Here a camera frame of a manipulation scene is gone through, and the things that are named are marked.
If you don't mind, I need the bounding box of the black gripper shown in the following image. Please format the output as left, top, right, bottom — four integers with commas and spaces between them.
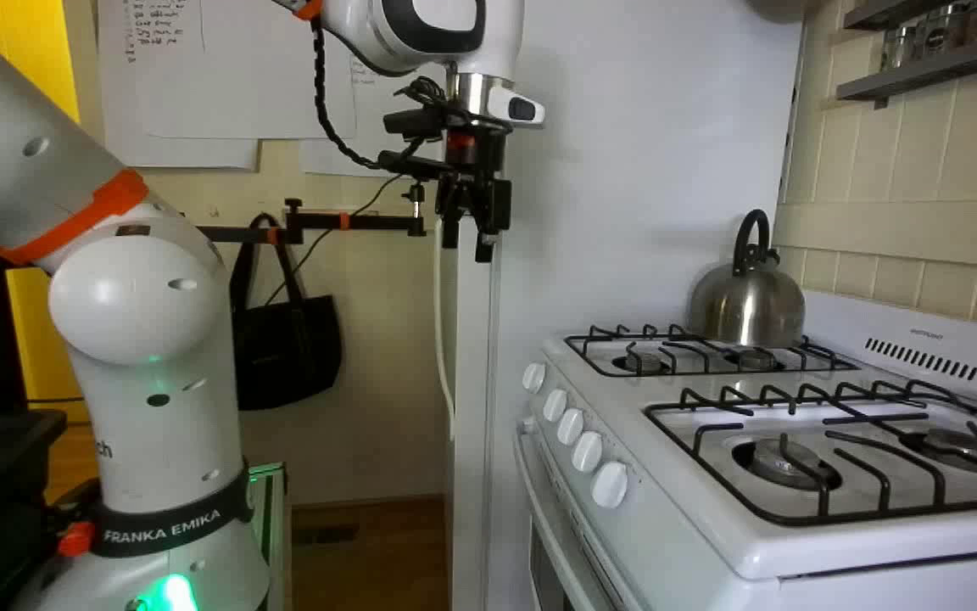
435, 165, 515, 267

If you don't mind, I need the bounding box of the white paper sheet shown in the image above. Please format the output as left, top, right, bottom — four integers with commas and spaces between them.
95, 0, 327, 174
299, 53, 449, 179

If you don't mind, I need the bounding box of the white refrigerator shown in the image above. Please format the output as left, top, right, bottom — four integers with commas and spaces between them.
431, 0, 804, 611

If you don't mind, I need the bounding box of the round gas burner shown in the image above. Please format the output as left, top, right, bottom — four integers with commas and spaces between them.
728, 434, 843, 496
607, 342, 670, 378
901, 423, 977, 479

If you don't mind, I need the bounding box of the black tote bag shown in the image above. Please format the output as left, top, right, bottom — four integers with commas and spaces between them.
227, 213, 347, 413

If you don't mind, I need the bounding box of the black stove grate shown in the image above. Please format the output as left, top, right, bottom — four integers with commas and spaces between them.
642, 378, 977, 528
564, 322, 861, 379

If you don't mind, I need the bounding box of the white toaster oven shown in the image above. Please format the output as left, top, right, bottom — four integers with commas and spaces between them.
511, 287, 977, 611

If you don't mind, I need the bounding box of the yellow door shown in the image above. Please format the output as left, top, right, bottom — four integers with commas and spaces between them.
0, 0, 87, 408

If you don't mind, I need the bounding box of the black bar camera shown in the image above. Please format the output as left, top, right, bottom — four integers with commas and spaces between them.
376, 149, 450, 182

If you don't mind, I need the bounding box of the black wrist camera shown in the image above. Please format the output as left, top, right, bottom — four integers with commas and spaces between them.
384, 71, 481, 147

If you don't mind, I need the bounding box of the black coiled robot cable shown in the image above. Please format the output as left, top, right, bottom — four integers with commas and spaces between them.
304, 15, 450, 179

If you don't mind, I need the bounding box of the steel kettle with black handle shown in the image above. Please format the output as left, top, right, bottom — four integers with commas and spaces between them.
685, 208, 808, 350

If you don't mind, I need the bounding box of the white oven door handle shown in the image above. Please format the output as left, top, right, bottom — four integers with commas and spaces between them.
511, 423, 618, 611

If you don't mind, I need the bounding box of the grey wall shelf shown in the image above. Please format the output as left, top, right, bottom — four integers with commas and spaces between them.
834, 0, 977, 113

